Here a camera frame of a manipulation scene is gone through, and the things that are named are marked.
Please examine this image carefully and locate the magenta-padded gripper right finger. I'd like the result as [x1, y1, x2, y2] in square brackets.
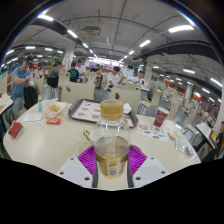
[126, 144, 169, 189]

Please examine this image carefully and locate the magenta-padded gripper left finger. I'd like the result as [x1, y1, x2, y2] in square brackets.
[55, 144, 99, 190]

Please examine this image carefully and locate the clear bottle with yellow drink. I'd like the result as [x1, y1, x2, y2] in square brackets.
[92, 99, 132, 179]

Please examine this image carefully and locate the clear plastic bag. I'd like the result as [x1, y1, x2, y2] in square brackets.
[174, 138, 188, 154]

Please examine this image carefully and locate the colourful printed leaflet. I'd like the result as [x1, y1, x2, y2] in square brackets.
[137, 120, 169, 143]

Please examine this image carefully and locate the small pink packet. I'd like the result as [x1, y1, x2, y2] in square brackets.
[184, 145, 194, 158]

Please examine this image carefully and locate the white sheet with red print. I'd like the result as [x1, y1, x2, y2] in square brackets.
[189, 153, 201, 164]

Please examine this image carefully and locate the flat red packet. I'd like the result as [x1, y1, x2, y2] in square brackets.
[46, 117, 63, 126]

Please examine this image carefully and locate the red paper cup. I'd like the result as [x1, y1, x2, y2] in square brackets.
[153, 106, 170, 128]

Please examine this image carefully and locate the dark brown food tray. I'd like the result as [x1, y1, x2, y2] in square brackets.
[68, 98, 139, 129]

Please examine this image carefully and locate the printed tray paper liner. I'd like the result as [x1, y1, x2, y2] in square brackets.
[71, 99, 103, 123]

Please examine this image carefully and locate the food wrapper with fries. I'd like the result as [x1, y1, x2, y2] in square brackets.
[42, 98, 69, 120]

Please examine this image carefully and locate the white napkin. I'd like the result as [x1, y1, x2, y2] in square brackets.
[123, 102, 133, 115]

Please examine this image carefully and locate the beige dining table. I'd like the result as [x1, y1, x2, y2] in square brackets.
[194, 122, 218, 149]
[0, 93, 14, 116]

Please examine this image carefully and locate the white paper receipt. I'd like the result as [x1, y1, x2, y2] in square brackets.
[22, 113, 44, 124]

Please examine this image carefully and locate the red box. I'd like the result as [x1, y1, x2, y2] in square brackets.
[8, 121, 24, 139]

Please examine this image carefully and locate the small clear bottle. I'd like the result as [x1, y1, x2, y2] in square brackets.
[37, 94, 44, 113]

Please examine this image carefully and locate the person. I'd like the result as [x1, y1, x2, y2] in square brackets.
[133, 70, 146, 86]
[75, 59, 87, 78]
[106, 65, 125, 91]
[89, 63, 103, 73]
[214, 121, 224, 159]
[6, 56, 33, 121]
[67, 62, 80, 83]
[46, 61, 64, 88]

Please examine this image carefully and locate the group of beige chairs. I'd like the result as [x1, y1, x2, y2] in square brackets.
[31, 71, 201, 134]

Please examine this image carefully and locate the black backpack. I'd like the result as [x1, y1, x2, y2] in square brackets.
[23, 85, 39, 111]

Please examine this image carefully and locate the ceiling air conditioner unit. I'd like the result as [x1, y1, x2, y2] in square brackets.
[82, 26, 102, 38]

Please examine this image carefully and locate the group of ceiling lights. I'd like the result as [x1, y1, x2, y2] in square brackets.
[1, 13, 224, 103]

